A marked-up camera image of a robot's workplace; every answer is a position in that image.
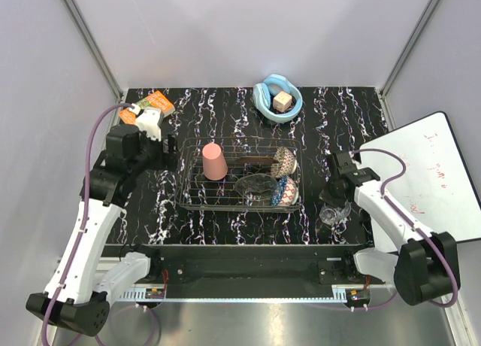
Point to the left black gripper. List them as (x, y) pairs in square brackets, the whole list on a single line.
[(168, 160)]

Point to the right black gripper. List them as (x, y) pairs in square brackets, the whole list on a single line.
[(327, 197)]

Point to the clear glass mug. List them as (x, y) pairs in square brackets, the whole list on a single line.
[(334, 215)]

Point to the pink plastic cup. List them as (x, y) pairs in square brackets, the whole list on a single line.
[(214, 165)]

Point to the grey wire dish rack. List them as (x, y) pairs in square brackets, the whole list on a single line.
[(195, 192)]

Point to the orange patterned white bowl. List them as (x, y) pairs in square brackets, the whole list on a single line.
[(290, 192)]

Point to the brown patterned bowl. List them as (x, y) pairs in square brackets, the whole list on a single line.
[(286, 163)]

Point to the red floral plate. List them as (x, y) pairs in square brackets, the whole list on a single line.
[(257, 160)]

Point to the clear glass plate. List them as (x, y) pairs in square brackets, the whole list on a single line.
[(257, 189)]

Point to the blue triangle patterned bowl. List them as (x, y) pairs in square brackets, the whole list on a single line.
[(277, 194)]

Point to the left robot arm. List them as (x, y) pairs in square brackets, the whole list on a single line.
[(74, 299)]

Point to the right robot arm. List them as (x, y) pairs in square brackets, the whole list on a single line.
[(425, 266)]

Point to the orange paperback book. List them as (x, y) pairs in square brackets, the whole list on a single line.
[(154, 100)]

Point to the white whiteboard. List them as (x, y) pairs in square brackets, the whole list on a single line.
[(436, 187)]

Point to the beige wooden cube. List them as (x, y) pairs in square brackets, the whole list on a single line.
[(282, 102)]

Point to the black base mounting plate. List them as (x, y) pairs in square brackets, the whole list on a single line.
[(248, 273)]

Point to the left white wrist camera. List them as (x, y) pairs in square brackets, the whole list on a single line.
[(150, 122)]

